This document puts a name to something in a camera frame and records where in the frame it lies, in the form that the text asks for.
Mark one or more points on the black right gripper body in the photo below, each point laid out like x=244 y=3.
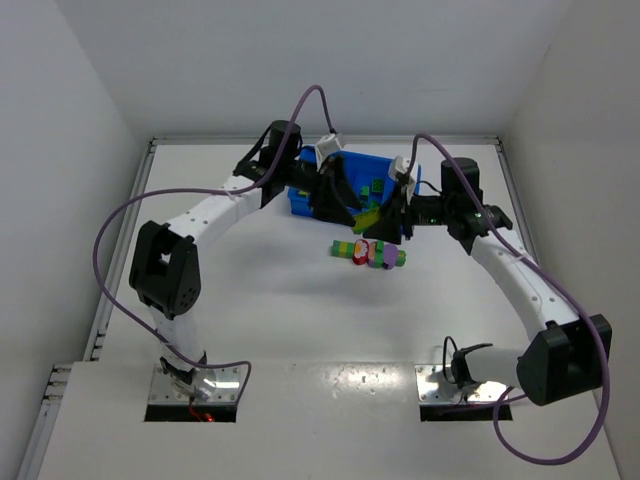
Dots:
x=401 y=211

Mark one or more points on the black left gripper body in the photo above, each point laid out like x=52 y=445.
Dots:
x=323 y=190

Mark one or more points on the multicolour lego brick stack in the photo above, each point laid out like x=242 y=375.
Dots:
x=365 y=220

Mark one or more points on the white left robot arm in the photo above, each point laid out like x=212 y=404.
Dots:
x=165 y=271

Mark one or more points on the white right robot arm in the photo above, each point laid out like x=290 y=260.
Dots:
x=566 y=350

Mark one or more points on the flower and butterfly lego assembly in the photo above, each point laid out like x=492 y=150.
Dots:
x=375 y=254

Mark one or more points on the blue compartment tray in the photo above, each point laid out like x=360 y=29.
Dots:
x=360 y=168

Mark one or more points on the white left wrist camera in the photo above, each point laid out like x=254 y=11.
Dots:
x=326 y=146

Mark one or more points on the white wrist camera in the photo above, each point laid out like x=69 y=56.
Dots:
x=401 y=172
x=326 y=146

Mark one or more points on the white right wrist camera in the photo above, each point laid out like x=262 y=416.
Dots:
x=401 y=172

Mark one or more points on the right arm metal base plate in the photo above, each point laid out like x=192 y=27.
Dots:
x=435 y=388

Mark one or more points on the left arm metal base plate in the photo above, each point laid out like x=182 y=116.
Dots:
x=211 y=387

